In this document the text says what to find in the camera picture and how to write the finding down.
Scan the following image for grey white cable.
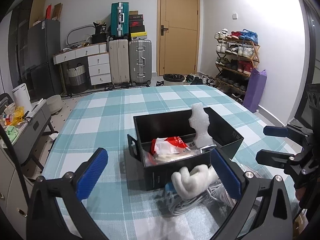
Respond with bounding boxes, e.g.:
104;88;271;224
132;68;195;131
167;182;237;217

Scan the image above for white foam wrap piece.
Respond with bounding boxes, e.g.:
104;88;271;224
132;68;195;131
189;102;215;148

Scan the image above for white labelled pouch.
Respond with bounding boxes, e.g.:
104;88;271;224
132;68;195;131
186;141;201;153

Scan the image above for white plush toy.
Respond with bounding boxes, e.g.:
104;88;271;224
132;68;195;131
165;164;221;200

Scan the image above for red white plastic bag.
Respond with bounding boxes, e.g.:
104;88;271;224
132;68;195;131
150;137;189;155

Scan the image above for black storage box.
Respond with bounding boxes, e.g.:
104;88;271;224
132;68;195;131
127;107;244;191

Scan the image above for purple bag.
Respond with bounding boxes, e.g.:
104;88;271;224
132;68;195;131
242;68;267;113

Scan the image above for wooden shoe rack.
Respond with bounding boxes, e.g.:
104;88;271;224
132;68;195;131
214;28;260;103

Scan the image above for grey side cabinet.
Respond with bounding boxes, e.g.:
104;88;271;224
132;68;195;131
1;100;58;166

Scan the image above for teal checked tablecloth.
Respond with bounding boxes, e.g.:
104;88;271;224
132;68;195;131
43;85;293;239

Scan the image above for yellow snack bag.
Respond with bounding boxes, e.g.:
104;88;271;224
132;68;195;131
10;106;24;126

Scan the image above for white round stool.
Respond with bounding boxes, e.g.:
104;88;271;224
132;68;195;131
46;95;62;115

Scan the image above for white air purifier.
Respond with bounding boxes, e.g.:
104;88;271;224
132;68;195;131
12;83;33;113

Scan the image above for striped laundry basket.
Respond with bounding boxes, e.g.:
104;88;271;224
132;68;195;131
67;64;87;94

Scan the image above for silver suitcase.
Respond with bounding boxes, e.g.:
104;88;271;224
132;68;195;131
129;40;152;85

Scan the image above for wooden door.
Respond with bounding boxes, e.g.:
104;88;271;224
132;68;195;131
157;0;200;75

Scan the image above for stacked shoe boxes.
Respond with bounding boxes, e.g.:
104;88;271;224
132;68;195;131
129;10;148;40

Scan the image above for beige suitcase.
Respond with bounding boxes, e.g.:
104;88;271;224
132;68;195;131
109;40;130;84

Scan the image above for white drawer desk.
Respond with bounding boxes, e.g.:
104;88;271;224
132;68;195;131
53;42;112;86

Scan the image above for dark grey refrigerator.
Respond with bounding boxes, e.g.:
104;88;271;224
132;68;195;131
28;19;63;99

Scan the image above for teal suitcase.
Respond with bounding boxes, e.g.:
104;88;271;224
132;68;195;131
111;2;129;39

